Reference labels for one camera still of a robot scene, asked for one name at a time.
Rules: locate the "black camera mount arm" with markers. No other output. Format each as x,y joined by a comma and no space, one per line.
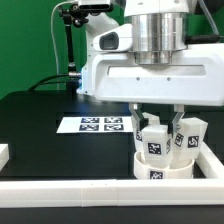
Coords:
72,17

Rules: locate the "white overhead camera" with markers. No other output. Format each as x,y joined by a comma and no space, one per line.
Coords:
95,5

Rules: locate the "white U-shaped fence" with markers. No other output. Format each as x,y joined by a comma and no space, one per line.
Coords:
91,193

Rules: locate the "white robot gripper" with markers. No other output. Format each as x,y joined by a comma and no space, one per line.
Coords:
194,77

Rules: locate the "white round stool seat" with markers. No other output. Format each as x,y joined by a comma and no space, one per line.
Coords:
144,171

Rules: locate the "white marker paper sheet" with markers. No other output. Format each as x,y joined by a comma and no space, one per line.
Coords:
97,124

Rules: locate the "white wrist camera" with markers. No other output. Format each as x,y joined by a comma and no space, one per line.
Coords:
119,39

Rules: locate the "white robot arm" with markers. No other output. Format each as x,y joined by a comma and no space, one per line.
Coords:
151,58

